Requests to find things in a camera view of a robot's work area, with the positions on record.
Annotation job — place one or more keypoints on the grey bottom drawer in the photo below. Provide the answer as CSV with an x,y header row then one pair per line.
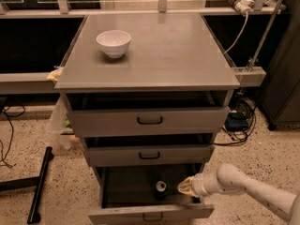
x,y
127,195

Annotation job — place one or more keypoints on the grey middle drawer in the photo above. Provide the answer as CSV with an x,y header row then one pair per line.
x,y
148,150

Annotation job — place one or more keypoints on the blue pepsi can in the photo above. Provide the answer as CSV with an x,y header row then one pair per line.
x,y
160,190

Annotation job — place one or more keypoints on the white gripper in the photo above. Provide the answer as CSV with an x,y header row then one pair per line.
x,y
199,185

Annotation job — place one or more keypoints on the grey top drawer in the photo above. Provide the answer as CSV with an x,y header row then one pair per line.
x,y
133,114

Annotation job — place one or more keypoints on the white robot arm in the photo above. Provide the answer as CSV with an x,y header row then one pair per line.
x,y
229,180

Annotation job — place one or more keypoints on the translucent plastic bag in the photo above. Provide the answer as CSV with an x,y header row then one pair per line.
x,y
58,125

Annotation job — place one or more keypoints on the dark grey cabinet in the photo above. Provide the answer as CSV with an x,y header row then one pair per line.
x,y
279,95

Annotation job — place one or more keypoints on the white power strip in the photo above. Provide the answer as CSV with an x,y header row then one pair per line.
x,y
241,6

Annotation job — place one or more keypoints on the white ceramic bowl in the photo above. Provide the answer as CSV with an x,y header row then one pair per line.
x,y
114,43

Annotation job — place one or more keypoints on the metal rod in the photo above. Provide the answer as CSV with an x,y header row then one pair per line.
x,y
258,4

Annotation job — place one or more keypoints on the black metal stand leg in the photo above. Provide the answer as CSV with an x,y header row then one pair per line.
x,y
36,182

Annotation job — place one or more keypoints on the grey drawer cabinet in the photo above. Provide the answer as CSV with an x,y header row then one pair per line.
x,y
171,54

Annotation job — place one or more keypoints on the grey drawer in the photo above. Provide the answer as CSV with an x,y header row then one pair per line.
x,y
148,150
127,195
133,114

